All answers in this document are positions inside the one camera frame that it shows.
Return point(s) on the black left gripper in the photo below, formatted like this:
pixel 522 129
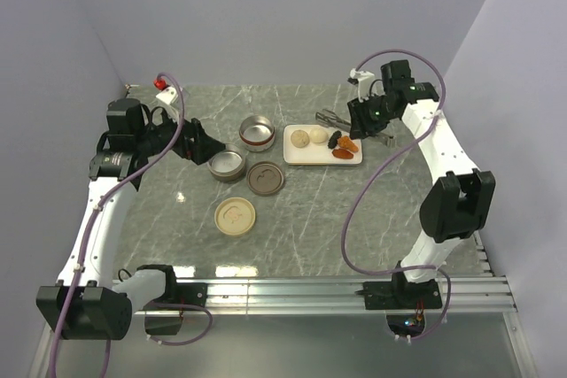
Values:
pixel 201 148

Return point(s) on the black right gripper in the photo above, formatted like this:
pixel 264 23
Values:
pixel 361 126

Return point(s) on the metal serving tongs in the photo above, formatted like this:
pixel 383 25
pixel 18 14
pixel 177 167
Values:
pixel 329 118

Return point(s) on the brown glazed meat slice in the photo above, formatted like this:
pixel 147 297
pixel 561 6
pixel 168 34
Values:
pixel 342 154

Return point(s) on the white peeled egg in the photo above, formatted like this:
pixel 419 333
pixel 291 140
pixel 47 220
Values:
pixel 318 135

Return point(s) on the beige steamed bun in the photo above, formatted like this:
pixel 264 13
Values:
pixel 299 138

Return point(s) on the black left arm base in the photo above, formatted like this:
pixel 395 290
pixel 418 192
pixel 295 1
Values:
pixel 181 296

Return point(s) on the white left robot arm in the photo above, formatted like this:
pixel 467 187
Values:
pixel 84 304

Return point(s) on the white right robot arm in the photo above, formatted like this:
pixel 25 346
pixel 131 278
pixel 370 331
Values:
pixel 459 200

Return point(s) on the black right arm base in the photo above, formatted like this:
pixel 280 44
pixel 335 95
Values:
pixel 396 296

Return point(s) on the grey steel tin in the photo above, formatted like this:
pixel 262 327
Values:
pixel 228 165

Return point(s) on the red striped steel tin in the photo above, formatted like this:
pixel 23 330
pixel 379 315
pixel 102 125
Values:
pixel 257 133

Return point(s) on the white rectangular plate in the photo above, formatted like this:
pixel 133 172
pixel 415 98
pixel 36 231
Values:
pixel 315 154

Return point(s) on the brown round lid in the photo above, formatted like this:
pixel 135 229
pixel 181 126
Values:
pixel 265 178

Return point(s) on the cream round lid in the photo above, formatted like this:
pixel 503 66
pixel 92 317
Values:
pixel 235 216

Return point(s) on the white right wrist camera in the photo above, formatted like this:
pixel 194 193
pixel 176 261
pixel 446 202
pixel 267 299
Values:
pixel 363 81

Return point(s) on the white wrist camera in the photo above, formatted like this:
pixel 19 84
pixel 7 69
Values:
pixel 168 95
pixel 363 81

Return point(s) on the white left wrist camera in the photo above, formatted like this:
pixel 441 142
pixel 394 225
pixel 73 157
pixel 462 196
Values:
pixel 168 95

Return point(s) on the aluminium mounting rail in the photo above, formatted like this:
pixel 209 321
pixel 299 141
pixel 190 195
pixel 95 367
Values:
pixel 278 276

